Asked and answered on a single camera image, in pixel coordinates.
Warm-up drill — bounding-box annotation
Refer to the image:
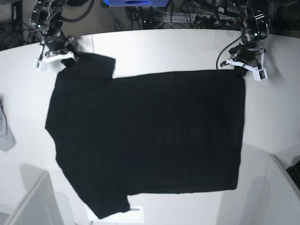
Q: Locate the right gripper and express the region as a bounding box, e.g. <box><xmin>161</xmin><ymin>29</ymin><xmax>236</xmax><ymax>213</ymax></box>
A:
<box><xmin>43</xmin><ymin>36</ymin><xmax>79</xmax><ymax>66</ymax></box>

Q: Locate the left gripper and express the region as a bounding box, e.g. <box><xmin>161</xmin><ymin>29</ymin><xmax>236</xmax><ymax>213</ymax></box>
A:
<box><xmin>229</xmin><ymin>43</ymin><xmax>264</xmax><ymax>69</ymax></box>

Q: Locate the black T-shirt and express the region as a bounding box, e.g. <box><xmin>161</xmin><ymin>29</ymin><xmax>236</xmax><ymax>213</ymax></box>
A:
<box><xmin>45</xmin><ymin>53</ymin><xmax>246</xmax><ymax>219</ymax></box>

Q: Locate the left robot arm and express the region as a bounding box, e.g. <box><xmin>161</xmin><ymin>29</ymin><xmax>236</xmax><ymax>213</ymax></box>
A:
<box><xmin>229</xmin><ymin>0</ymin><xmax>270</xmax><ymax>69</ymax></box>

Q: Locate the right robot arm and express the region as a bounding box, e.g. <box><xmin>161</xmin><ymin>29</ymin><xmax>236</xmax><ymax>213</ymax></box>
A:
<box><xmin>30</xmin><ymin>0</ymin><xmax>78</xmax><ymax>71</ymax></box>

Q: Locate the white power strip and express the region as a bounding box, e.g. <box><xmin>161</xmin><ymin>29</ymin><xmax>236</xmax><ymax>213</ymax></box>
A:
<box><xmin>161</xmin><ymin>13</ymin><xmax>240</xmax><ymax>26</ymax></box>

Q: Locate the blue box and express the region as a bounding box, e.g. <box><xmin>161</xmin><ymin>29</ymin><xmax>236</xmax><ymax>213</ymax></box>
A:
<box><xmin>104</xmin><ymin>0</ymin><xmax>169</xmax><ymax>7</ymax></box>

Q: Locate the grey cloth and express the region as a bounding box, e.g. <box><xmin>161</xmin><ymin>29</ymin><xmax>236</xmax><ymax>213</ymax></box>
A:
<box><xmin>0</xmin><ymin>95</ymin><xmax>16</xmax><ymax>152</ymax></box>

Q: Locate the black keyboard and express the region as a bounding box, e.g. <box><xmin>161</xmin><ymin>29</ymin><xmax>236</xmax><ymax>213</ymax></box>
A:
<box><xmin>287</xmin><ymin>161</ymin><xmax>300</xmax><ymax>189</ymax></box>

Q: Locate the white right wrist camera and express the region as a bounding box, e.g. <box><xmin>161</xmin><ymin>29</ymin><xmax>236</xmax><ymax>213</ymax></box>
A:
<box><xmin>34</xmin><ymin>52</ymin><xmax>78</xmax><ymax>71</ymax></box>

